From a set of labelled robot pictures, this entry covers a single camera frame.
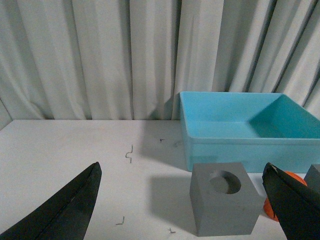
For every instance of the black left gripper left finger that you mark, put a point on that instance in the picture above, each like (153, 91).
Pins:
(64, 216)

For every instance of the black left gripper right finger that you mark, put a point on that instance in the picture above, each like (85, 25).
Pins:
(296, 206)

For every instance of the orange round part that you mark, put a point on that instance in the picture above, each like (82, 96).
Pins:
(267, 205)

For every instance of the gray block with square hole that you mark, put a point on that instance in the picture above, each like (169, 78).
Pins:
(312, 177)

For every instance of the gray block with round hole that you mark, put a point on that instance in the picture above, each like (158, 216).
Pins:
(224, 200)

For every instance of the light blue plastic box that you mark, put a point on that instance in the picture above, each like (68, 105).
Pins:
(250, 128)

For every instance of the white pleated curtain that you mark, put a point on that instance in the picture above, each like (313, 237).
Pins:
(130, 59)

